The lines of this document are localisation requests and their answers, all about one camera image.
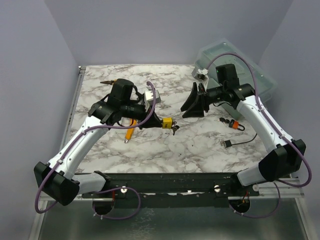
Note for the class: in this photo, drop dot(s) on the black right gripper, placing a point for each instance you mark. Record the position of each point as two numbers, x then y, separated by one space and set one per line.
196 110

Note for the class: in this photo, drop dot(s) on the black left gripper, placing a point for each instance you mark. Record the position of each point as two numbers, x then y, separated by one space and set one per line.
154 121

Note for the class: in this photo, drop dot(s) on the yellow padlock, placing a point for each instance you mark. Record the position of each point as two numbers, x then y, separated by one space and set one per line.
168 123

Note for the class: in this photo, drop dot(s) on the silver padlock keys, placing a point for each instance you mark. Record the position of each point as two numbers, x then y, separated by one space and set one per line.
175 129

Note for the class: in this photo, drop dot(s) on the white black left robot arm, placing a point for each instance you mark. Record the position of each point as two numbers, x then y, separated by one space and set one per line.
57 178

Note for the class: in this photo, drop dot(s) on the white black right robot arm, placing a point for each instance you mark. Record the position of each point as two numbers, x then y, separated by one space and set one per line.
284 154

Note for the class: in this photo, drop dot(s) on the yellow utility knife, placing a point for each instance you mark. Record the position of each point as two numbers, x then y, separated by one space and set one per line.
130 131

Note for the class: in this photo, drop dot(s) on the orange padlock with keys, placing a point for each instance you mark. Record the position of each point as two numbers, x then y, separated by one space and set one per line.
232 124

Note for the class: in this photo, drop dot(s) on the clear green plastic toolbox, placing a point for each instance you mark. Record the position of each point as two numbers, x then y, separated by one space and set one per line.
244 66

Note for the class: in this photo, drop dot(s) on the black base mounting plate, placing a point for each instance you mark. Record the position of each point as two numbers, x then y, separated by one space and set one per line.
171 190

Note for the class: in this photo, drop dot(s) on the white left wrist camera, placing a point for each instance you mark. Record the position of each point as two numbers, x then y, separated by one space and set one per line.
149 98

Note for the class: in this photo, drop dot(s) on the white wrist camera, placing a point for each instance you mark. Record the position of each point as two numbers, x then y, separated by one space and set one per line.
201 75
149 98

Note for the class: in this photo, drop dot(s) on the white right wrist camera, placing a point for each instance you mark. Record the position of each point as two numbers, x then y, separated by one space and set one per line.
201 75

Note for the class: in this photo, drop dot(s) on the yellow handled pliers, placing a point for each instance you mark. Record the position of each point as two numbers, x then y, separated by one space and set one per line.
108 82

